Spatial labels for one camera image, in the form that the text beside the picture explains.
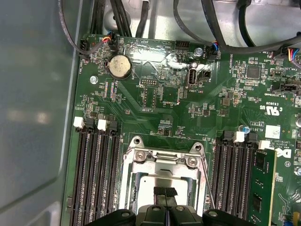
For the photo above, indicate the CPU with silver top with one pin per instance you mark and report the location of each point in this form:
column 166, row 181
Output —
column 147, row 195

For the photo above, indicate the black pin header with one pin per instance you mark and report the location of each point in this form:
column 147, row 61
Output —
column 182, row 44

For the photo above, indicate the green motherboard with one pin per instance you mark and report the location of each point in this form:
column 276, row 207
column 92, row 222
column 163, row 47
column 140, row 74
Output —
column 200, row 122

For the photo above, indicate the small blue capacitor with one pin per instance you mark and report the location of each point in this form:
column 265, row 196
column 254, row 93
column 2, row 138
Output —
column 246, row 129

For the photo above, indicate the metal socket cover frame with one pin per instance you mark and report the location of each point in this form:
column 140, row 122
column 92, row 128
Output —
column 143, row 170

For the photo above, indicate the silver internal USB port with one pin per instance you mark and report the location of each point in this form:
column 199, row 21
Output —
column 191, row 77

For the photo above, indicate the round coin cell battery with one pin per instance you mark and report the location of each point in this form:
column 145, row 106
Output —
column 118, row 66

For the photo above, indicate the CPU socket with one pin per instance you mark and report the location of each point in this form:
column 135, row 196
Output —
column 135, row 148

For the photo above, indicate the silver board screw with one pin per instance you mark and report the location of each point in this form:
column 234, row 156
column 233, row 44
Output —
column 93, row 79
column 198, row 51

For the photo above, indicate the square black chip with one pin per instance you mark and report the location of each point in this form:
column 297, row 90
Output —
column 252, row 71

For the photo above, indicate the black PC case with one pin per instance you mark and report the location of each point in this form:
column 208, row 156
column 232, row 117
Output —
column 30, row 94

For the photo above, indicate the white sticker label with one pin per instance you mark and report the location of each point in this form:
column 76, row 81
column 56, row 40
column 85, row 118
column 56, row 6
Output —
column 272, row 131

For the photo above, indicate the green RAM stick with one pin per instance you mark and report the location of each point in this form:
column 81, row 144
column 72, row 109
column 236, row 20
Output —
column 262, row 179

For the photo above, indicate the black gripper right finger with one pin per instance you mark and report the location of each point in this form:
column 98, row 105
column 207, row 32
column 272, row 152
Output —
column 183, row 216

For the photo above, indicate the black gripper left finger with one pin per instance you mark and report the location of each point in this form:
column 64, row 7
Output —
column 150, row 216

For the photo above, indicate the black fan connector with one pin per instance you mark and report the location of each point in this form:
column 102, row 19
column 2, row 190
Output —
column 84, row 46

